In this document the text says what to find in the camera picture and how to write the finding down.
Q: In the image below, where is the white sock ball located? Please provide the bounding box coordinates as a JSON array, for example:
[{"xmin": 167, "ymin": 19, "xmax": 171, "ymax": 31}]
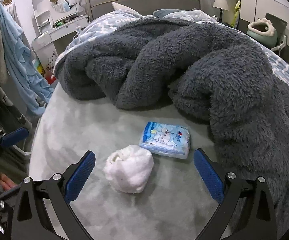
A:
[{"xmin": 103, "ymin": 145, "xmax": 154, "ymax": 193}]

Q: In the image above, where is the blue tissue packet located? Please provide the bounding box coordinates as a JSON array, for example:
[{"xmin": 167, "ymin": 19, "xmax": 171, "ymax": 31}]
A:
[{"xmin": 139, "ymin": 121, "xmax": 191, "ymax": 159}]

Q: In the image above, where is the person left hand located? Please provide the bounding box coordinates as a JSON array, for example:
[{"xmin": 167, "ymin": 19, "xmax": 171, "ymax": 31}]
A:
[{"xmin": 0, "ymin": 173, "xmax": 17, "ymax": 191}]

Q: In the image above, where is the light blue hanging garment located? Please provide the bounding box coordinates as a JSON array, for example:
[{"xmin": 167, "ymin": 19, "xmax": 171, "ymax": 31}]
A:
[{"xmin": 0, "ymin": 4, "xmax": 53, "ymax": 116}]

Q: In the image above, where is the light green bed sheet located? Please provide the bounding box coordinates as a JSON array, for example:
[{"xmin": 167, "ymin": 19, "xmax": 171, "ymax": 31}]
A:
[{"xmin": 29, "ymin": 85, "xmax": 217, "ymax": 239}]

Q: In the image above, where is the dark grey fleece blanket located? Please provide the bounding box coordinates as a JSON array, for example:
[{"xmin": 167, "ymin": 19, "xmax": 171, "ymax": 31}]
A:
[{"xmin": 54, "ymin": 18, "xmax": 289, "ymax": 237}]

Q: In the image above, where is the white vanity desk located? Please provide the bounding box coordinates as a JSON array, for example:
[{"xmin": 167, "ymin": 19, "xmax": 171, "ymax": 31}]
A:
[{"xmin": 32, "ymin": 15, "xmax": 89, "ymax": 72}]

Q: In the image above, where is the white power strip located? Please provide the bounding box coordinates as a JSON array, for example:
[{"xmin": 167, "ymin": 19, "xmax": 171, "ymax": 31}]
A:
[{"xmin": 76, "ymin": 25, "xmax": 82, "ymax": 35}]

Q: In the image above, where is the blue patterned duvet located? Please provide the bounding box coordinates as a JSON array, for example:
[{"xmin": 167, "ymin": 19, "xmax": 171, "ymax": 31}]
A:
[{"xmin": 54, "ymin": 9, "xmax": 289, "ymax": 85}]

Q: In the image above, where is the teal pillow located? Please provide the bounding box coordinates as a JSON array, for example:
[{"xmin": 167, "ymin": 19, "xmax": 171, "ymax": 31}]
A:
[{"xmin": 153, "ymin": 9, "xmax": 183, "ymax": 18}]

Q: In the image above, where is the green plush pet bed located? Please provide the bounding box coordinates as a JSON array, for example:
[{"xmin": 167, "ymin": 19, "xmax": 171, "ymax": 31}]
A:
[{"xmin": 246, "ymin": 18, "xmax": 278, "ymax": 49}]

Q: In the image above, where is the small bedside lamp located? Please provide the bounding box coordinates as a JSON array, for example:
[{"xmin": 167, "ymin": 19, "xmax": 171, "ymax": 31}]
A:
[{"xmin": 213, "ymin": 0, "xmax": 229, "ymax": 22}]

